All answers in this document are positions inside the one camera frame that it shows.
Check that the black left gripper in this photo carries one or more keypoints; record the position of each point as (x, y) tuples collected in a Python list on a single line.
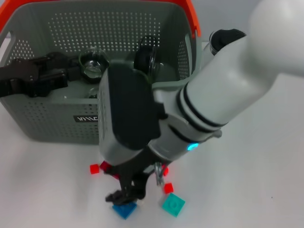
[(19, 78)]

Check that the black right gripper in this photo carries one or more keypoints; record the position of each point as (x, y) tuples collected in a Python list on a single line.
[(133, 171)]

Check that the glass teacup with black holder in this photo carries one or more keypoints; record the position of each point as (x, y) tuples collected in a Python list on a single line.
[(93, 67), (145, 59), (94, 93)]

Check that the grey perforated storage bin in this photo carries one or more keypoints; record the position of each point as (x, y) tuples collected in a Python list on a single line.
[(59, 114)]

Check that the blue square plate brick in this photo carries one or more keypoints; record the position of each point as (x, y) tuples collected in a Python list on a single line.
[(124, 210)]

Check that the dark red long brick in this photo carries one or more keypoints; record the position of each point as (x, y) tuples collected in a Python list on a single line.
[(104, 166)]

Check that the small red brick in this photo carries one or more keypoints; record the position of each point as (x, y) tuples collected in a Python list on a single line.
[(94, 169), (168, 188)]

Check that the red sloped brick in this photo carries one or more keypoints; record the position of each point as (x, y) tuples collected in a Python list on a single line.
[(166, 171)]

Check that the teal square plate brick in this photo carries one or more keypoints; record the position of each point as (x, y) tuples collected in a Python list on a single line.
[(173, 204)]

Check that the glass pot with black lid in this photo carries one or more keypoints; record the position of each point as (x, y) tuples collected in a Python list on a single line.
[(223, 38)]

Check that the right wrist camera housing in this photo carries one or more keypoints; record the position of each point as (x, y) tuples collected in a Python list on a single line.
[(128, 107)]

